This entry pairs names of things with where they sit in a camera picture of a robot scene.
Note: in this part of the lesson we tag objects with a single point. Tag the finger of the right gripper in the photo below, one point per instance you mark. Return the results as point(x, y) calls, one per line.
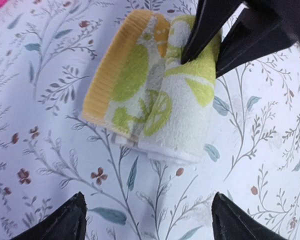
point(265, 27)
point(210, 16)

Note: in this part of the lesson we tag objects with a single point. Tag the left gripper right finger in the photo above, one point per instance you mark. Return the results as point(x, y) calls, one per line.
point(230, 222)

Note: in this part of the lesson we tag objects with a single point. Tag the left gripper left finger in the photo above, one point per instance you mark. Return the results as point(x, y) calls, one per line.
point(68, 222)

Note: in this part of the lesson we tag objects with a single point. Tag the green yellow patterned towel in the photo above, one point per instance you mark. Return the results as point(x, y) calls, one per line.
point(143, 93)

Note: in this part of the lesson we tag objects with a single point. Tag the floral tablecloth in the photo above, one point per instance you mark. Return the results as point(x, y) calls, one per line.
point(49, 52)

